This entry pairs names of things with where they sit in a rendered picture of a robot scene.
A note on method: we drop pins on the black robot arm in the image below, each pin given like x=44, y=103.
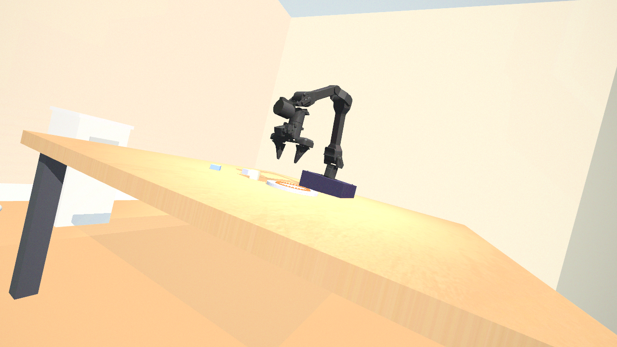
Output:
x=342, y=104

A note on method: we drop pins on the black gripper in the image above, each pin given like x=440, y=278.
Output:
x=304, y=143

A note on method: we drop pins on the white round board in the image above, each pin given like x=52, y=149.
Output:
x=289, y=189

